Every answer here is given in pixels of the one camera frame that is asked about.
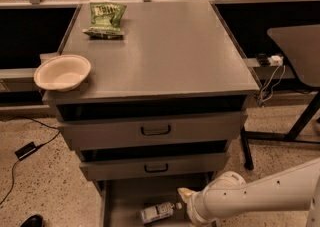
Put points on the white power plug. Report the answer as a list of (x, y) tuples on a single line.
[(276, 60)]

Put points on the grey drawer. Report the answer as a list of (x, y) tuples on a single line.
[(125, 132), (123, 200), (134, 168)]

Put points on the black power adapter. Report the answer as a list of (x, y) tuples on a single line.
[(25, 151)]

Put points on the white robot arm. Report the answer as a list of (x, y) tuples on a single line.
[(294, 189)]

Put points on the black drawer handle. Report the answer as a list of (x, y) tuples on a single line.
[(155, 131), (156, 168)]

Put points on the black middle drawer handle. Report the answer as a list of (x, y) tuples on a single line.
[(156, 168)]

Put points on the grey bottom drawer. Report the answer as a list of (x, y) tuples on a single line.
[(123, 200)]

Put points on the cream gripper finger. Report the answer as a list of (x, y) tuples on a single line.
[(185, 193)]

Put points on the black top drawer handle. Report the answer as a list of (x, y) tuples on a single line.
[(155, 131)]

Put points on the grey middle drawer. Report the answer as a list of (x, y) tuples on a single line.
[(134, 168)]

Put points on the green chip bag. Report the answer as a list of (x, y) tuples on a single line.
[(106, 20)]

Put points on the grey drawer cabinet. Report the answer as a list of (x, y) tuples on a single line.
[(176, 58)]

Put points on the grey top drawer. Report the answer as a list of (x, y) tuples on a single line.
[(125, 132)]

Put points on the white paper bowl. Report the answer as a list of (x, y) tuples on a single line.
[(62, 73)]

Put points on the grey side table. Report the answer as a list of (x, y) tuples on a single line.
[(301, 46)]

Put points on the black shoe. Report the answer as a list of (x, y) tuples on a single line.
[(33, 221)]

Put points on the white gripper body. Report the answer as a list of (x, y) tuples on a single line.
[(194, 203)]

